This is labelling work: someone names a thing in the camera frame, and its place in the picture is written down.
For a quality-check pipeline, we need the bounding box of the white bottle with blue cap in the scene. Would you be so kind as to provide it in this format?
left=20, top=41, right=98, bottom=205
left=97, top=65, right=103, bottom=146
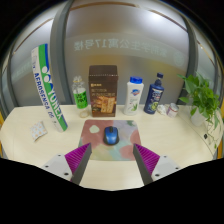
left=123, top=76, right=145, bottom=117

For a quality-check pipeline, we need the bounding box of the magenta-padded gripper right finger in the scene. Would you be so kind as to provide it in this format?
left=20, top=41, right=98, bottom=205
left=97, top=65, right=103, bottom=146
left=132, top=143, right=183, bottom=186

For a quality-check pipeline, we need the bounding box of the floral pastel mouse pad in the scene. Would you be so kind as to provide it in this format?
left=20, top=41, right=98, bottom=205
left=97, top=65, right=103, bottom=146
left=78, top=119, right=142, bottom=162

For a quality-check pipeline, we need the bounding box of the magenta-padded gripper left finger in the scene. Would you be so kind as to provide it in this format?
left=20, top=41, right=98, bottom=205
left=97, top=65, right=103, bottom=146
left=41, top=142, right=93, bottom=186

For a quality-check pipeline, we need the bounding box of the clear bottle with green label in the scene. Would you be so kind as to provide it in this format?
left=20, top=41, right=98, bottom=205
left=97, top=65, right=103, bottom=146
left=72, top=75, right=91, bottom=119

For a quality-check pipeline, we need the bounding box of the small patterned white packet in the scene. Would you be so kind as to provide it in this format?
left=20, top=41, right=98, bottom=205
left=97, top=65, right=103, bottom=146
left=29, top=120, right=48, bottom=142

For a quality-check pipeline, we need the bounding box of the white green blue shuttlecock tube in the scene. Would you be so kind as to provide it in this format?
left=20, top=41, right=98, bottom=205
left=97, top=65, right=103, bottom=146
left=30, top=43, right=69, bottom=133

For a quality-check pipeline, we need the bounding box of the dark blue pump bottle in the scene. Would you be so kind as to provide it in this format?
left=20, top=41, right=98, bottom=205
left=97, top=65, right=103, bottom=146
left=143, top=72, right=165, bottom=115

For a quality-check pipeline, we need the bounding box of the brown cardboard snack box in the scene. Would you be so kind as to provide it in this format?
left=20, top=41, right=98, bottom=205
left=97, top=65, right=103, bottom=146
left=88, top=64, right=119, bottom=118

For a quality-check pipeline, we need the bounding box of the blue computer mouse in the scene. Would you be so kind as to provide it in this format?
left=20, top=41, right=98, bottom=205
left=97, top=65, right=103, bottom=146
left=102, top=125, right=120, bottom=146

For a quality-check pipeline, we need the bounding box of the green plant in white pot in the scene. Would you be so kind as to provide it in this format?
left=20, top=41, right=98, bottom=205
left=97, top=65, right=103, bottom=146
left=176, top=73, right=223, bottom=151

